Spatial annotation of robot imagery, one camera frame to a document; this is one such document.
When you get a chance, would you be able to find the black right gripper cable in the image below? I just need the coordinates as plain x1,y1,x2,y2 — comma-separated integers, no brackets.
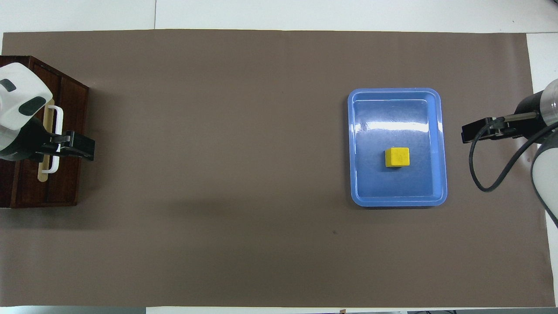
469,120,552,192

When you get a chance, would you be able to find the tan handle backing plate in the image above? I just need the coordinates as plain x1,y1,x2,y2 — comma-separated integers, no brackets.
38,109,55,181

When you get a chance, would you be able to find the blue plastic tray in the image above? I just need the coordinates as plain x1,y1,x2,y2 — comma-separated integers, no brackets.
347,88,449,207

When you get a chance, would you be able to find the white drawer handle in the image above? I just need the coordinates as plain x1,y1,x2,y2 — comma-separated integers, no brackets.
42,105,64,174

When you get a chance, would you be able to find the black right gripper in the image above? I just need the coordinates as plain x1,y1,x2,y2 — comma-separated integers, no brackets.
462,89,551,144

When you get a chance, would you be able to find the dark wooden cabinet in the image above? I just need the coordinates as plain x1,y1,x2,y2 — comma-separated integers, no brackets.
0,55,90,208

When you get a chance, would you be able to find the yellow cube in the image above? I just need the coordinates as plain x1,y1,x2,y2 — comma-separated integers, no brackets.
384,147,411,168

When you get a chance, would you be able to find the brown table mat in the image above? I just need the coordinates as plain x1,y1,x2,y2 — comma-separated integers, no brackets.
1,29,557,307

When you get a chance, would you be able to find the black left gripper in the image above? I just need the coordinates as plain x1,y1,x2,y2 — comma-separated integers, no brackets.
0,119,95,161

